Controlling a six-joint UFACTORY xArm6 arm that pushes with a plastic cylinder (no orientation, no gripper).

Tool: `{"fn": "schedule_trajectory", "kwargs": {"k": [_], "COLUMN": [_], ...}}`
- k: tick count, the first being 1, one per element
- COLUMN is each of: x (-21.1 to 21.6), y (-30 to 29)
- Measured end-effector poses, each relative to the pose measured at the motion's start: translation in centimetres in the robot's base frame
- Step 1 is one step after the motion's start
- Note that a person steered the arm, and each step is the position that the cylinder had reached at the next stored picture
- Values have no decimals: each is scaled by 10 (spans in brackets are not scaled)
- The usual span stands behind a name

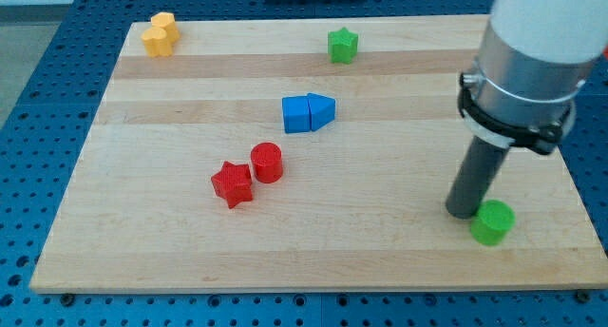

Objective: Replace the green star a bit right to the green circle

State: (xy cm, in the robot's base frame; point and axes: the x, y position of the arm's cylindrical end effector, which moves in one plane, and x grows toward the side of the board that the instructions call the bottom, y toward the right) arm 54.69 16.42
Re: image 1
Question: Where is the blue cube block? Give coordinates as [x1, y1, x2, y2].
[281, 96, 311, 134]

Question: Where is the light wooden board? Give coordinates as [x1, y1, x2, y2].
[29, 15, 607, 294]

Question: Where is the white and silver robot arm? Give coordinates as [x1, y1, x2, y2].
[458, 0, 607, 155]

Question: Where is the green cylinder block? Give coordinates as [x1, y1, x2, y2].
[470, 200, 516, 246]

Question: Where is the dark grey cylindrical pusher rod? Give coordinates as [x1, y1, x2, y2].
[446, 137, 509, 220]

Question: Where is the yellow heart block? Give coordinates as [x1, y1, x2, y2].
[141, 27, 173, 57]

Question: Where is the red star block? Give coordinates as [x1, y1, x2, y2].
[211, 162, 253, 209]

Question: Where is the yellow hexagon block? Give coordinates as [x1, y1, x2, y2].
[150, 11, 181, 43]

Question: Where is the red cylinder block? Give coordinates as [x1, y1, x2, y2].
[250, 142, 283, 183]

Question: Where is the green star block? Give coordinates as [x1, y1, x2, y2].
[328, 28, 358, 64]

